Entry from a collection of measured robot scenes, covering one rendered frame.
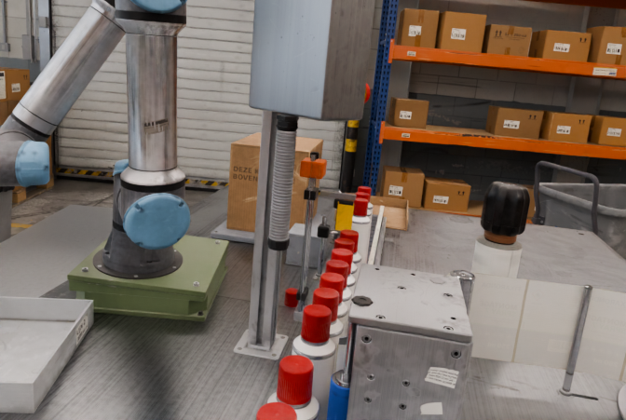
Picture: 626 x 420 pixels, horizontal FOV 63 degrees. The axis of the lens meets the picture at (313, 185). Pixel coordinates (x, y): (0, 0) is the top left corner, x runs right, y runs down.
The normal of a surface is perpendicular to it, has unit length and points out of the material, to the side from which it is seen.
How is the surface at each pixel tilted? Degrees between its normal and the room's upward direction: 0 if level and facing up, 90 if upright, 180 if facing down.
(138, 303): 90
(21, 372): 0
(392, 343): 90
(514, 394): 0
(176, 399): 0
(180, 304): 90
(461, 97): 90
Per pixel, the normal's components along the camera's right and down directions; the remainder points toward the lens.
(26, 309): 0.09, 0.23
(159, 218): 0.43, 0.42
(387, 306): 0.08, -0.97
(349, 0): 0.70, 0.22
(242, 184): -0.15, 0.21
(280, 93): -0.71, 0.10
